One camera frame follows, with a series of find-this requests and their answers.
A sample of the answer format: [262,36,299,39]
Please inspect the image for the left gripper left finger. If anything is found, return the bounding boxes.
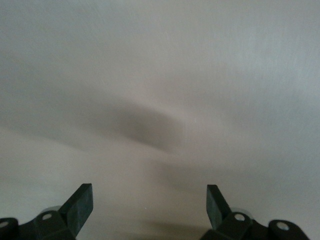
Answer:
[0,183,94,240]

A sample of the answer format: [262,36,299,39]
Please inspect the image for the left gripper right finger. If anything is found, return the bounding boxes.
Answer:
[206,184,311,240]

